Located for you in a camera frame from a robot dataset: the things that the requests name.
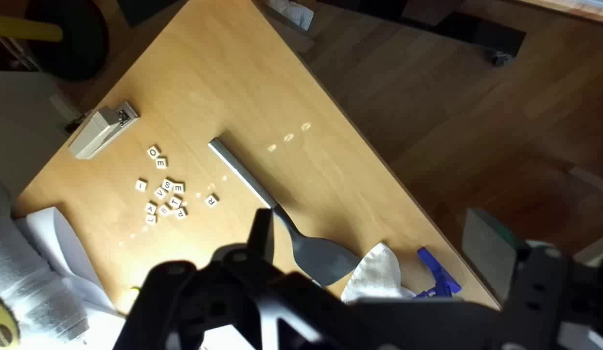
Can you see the blue connect four frame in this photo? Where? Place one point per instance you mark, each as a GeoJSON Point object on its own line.
{"type": "Point", "coordinates": [438, 274]}

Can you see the white waffle towel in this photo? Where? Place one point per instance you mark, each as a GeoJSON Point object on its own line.
{"type": "Point", "coordinates": [376, 274]}

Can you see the grey stapler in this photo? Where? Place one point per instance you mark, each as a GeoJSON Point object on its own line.
{"type": "Point", "coordinates": [100, 128]}

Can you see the black wheeled stand base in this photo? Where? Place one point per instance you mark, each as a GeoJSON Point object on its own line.
{"type": "Point", "coordinates": [444, 21]}

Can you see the white letter tile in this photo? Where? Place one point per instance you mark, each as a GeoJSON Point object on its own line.
{"type": "Point", "coordinates": [154, 151]}
{"type": "Point", "coordinates": [141, 184]}
{"type": "Point", "coordinates": [182, 212]}
{"type": "Point", "coordinates": [160, 192]}
{"type": "Point", "coordinates": [178, 186]}
{"type": "Point", "coordinates": [213, 200]}
{"type": "Point", "coordinates": [162, 161]}
{"type": "Point", "coordinates": [166, 182]}
{"type": "Point", "coordinates": [164, 210]}
{"type": "Point", "coordinates": [150, 219]}
{"type": "Point", "coordinates": [150, 208]}
{"type": "Point", "coordinates": [174, 200]}

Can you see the yellow pole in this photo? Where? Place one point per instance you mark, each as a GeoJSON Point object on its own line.
{"type": "Point", "coordinates": [22, 27]}

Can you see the black round base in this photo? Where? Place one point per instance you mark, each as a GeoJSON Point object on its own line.
{"type": "Point", "coordinates": [69, 31]}

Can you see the white folded sheet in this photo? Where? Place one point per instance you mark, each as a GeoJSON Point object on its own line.
{"type": "Point", "coordinates": [55, 239]}

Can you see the yellow tape roll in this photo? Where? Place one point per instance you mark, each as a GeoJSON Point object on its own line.
{"type": "Point", "coordinates": [1, 322]}

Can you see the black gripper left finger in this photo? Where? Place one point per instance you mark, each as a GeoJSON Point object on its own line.
{"type": "Point", "coordinates": [250, 291]}

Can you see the crumpled white rag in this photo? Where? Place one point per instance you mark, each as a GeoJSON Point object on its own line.
{"type": "Point", "coordinates": [292, 11]}

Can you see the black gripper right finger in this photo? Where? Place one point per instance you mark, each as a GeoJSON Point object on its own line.
{"type": "Point", "coordinates": [547, 291]}

